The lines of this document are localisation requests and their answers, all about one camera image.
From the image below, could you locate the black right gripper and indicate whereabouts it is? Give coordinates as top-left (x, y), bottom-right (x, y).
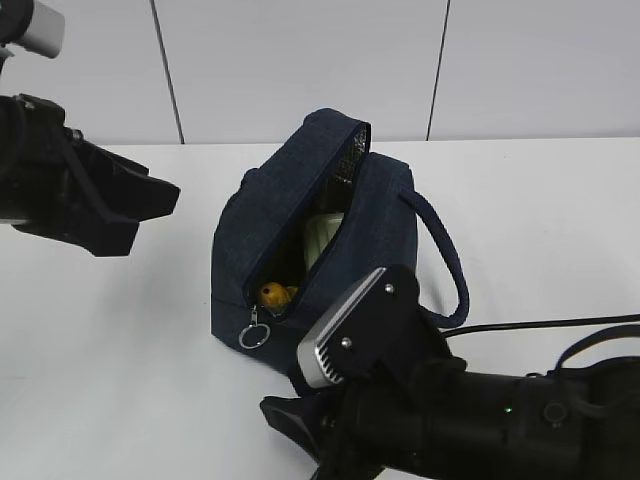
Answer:
top-left (259, 390), bottom-right (380, 479)

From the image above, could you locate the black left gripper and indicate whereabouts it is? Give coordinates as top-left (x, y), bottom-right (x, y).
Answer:
top-left (9, 94), bottom-right (180, 257)

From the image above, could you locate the yellow gourd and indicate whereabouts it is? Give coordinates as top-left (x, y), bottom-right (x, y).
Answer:
top-left (259, 282), bottom-right (298, 312)

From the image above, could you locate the green lidded glass food container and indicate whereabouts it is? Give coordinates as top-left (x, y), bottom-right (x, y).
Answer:
top-left (303, 212), bottom-right (344, 272)

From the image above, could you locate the dark blue insulated lunch bag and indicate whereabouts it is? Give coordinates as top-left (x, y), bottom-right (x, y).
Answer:
top-left (211, 109), bottom-right (469, 394)

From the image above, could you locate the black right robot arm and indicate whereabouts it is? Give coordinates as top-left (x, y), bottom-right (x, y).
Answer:
top-left (260, 357), bottom-right (639, 479)

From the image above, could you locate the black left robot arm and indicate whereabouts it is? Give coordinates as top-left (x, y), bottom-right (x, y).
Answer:
top-left (1, 94), bottom-right (180, 257)

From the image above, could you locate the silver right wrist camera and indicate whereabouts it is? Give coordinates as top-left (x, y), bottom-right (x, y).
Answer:
top-left (296, 265), bottom-right (451, 389)

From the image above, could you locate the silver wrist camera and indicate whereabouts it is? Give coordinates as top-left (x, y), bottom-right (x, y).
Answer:
top-left (296, 265), bottom-right (451, 389)
top-left (1, 0), bottom-right (66, 59)

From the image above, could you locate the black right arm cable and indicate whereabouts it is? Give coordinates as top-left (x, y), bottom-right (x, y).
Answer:
top-left (439, 313), bottom-right (640, 381)

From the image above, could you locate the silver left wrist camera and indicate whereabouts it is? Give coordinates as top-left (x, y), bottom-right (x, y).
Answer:
top-left (1, 0), bottom-right (66, 59)

